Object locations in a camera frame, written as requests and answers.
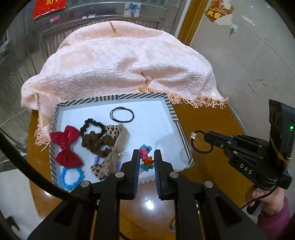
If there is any metal security door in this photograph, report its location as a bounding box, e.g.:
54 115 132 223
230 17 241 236
1 1 181 147

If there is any blue bead bracelet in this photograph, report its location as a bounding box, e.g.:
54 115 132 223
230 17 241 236
59 166 86 191

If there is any purple bead bracelet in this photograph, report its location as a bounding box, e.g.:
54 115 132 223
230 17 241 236
93 155 122 173

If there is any red satin bow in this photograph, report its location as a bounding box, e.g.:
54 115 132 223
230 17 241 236
50 126 83 169

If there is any brown scrunchie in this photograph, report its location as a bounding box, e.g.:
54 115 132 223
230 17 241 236
81 131 115 157

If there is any person's right hand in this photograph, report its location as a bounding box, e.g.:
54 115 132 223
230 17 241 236
245 186 284 216

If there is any blue white door sticker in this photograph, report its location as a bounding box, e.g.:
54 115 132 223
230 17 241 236
124 2 141 18

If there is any black thin hair tie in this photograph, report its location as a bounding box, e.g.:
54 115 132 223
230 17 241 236
109 106 135 123

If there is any red paper banner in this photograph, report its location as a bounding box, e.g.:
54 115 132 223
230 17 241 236
32 0 67 19

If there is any multicolour flower bead bracelet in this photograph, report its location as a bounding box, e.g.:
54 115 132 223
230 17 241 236
138 143 155 172

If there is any black hair tie metal clasp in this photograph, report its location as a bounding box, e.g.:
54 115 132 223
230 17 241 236
190 130 214 154

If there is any leopard print bow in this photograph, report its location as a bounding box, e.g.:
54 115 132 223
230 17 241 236
91 124 130 181

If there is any pink fringed scarf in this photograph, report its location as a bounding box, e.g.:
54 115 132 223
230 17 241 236
21 20 228 145

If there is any red gold wall decoration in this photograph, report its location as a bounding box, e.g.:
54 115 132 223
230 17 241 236
204 0 235 23

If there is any black scalloped hair tie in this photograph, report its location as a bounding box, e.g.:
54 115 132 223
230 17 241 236
79 118 108 139

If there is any striped black white tray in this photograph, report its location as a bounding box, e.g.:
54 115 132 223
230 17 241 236
49 92 195 188

